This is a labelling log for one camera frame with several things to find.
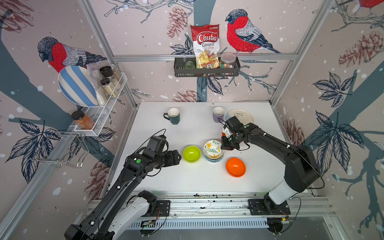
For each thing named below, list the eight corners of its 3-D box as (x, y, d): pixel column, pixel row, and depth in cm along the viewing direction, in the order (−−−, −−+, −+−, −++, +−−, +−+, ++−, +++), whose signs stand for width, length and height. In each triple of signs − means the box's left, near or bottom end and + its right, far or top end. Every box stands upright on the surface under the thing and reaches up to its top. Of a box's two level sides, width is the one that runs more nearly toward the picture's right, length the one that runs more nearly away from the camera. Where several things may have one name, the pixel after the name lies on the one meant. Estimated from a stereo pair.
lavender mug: (213, 122, 108) (214, 116, 103) (212, 113, 114) (213, 106, 109) (224, 122, 108) (225, 116, 103) (222, 113, 114) (224, 106, 109)
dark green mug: (165, 120, 110) (163, 113, 104) (175, 113, 115) (174, 106, 108) (173, 127, 106) (171, 120, 99) (183, 120, 111) (182, 112, 104)
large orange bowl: (227, 178, 84) (228, 175, 81) (224, 160, 91) (225, 157, 88) (245, 178, 84) (247, 175, 81) (242, 160, 91) (244, 157, 88)
